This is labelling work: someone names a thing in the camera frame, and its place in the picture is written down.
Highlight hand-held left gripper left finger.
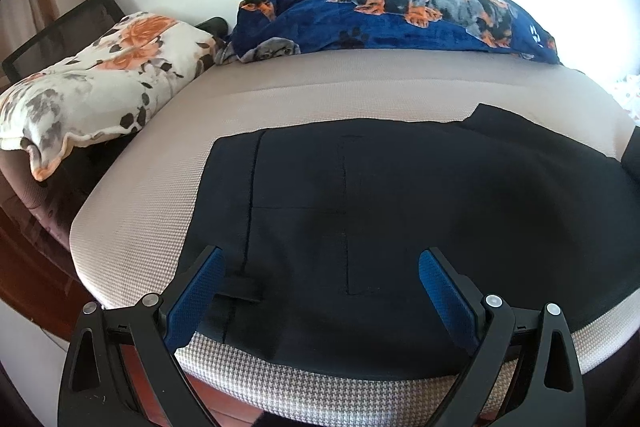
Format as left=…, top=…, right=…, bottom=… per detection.
left=57, top=245, right=225, bottom=427

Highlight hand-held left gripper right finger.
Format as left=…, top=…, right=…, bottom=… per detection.
left=418, top=247, right=587, bottom=427

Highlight black pants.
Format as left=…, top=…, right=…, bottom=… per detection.
left=192, top=103, right=633, bottom=375

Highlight beige bed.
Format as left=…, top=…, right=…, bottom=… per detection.
left=70, top=49, right=640, bottom=423

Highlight brown patterned bed skirt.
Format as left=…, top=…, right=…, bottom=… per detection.
left=0, top=151, right=108, bottom=305

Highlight floral print pillow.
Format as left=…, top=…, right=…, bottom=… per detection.
left=0, top=11, right=226, bottom=182

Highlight small black object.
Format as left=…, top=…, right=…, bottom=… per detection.
left=194, top=17, right=230, bottom=38

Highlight blue dog print blanket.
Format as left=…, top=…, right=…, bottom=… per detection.
left=216, top=0, right=560, bottom=66

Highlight black mesh chair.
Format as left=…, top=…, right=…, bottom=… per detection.
left=1, top=0, right=126, bottom=80

